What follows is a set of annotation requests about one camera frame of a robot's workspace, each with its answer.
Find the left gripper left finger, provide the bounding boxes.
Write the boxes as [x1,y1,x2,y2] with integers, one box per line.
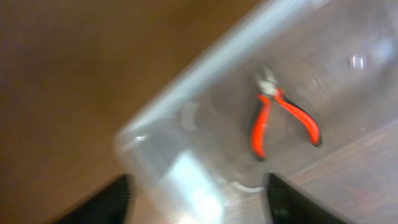
[54,174,134,224]

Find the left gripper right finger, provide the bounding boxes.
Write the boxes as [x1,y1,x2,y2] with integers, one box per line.
[264,172,351,224]

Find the clear plastic container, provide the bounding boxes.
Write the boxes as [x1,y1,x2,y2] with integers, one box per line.
[116,1,397,223]

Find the red handled pliers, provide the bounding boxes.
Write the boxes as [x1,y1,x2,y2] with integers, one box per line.
[249,66,322,162]

